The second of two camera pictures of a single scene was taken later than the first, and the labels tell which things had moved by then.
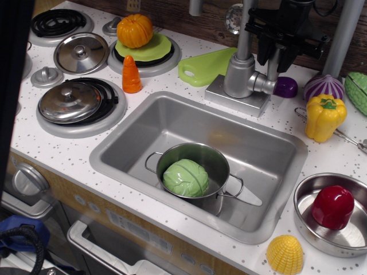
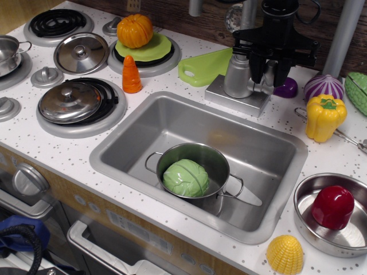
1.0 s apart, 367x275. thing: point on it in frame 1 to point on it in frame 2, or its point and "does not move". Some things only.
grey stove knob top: x=110 y=28 does not move
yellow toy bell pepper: x=324 y=115 does not move
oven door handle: x=40 y=209 does not move
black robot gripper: x=292 y=27 to x=277 y=39
